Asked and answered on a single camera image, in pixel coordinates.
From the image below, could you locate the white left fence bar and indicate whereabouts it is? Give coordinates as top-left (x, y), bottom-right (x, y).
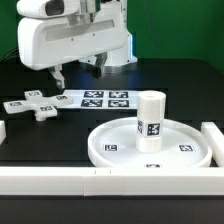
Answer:
top-left (0, 120), bottom-right (6, 145)

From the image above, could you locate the white marker plate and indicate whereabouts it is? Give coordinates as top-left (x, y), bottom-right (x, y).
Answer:
top-left (64, 90), bottom-right (139, 109)

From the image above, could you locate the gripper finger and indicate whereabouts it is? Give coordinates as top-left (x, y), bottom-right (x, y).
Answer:
top-left (49, 65), bottom-right (65, 89)
top-left (92, 53), bottom-right (107, 78)

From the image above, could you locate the white fence bar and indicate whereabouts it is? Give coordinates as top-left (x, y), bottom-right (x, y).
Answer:
top-left (201, 122), bottom-right (224, 168)
top-left (0, 167), bottom-right (224, 196)
top-left (0, 120), bottom-right (6, 145)

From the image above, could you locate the white cross-shaped table base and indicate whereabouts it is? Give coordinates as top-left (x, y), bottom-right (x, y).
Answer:
top-left (3, 90), bottom-right (74, 121)

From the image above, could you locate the black cable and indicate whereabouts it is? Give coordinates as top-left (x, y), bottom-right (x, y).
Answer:
top-left (0, 48), bottom-right (20, 63)

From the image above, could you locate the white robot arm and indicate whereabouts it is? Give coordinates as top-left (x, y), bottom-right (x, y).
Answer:
top-left (17, 0), bottom-right (137, 89)

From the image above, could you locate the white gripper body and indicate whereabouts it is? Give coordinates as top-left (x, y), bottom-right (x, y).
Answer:
top-left (18, 17), bottom-right (127, 70)

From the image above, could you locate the white right fence bar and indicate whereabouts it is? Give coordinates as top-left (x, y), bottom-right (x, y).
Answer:
top-left (201, 122), bottom-right (224, 168)

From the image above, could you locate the white round table top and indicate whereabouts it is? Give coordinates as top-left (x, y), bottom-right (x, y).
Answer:
top-left (88, 117), bottom-right (212, 169)

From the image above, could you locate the white front fence bar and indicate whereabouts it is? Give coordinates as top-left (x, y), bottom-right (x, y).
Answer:
top-left (0, 167), bottom-right (224, 196)

